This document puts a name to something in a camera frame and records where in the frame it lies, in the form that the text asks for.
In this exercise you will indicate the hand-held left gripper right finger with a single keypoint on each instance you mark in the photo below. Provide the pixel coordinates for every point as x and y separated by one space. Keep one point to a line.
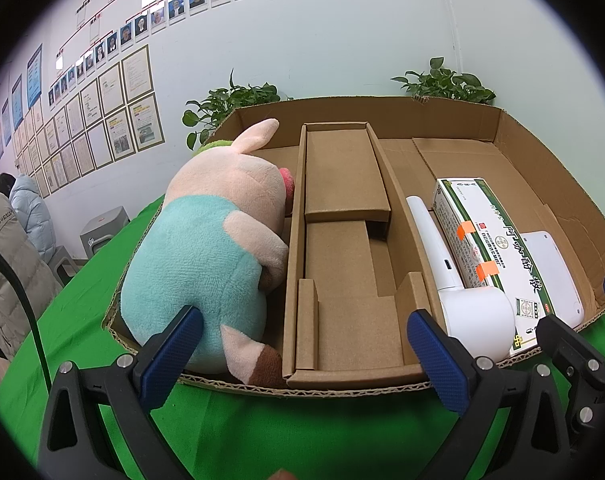
437 360

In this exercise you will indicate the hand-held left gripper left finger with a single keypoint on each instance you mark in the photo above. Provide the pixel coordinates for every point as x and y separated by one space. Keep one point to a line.
172 355

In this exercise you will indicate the white hair dryer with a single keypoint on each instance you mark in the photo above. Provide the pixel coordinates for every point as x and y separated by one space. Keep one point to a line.
477 315

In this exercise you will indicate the white electronic device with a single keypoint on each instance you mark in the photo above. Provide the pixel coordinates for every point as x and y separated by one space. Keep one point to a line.
552 270

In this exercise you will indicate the pink pig plush toy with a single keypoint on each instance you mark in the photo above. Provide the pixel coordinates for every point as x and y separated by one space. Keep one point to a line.
192 260

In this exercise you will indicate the green and white medicine box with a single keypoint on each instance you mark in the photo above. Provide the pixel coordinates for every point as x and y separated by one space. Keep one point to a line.
462 200

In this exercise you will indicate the large cardboard box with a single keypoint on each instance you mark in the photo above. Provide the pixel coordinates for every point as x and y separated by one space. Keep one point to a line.
457 160

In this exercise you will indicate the cardboard insert tray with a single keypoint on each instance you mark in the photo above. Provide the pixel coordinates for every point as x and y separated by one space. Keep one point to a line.
342 170

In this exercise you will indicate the green table cloth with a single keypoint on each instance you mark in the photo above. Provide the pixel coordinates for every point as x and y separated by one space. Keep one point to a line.
282 435

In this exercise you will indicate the grey plastic stool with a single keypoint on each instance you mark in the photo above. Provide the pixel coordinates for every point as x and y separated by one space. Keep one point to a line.
65 262

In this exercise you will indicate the green potted plant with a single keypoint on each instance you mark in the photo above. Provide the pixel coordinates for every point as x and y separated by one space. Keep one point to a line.
442 85
232 102

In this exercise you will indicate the wall of framed certificates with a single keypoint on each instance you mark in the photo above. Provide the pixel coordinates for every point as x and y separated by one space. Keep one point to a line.
117 110

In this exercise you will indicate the blue wall poster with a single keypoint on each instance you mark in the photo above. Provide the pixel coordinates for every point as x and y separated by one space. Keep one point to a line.
34 75
16 102
6 120

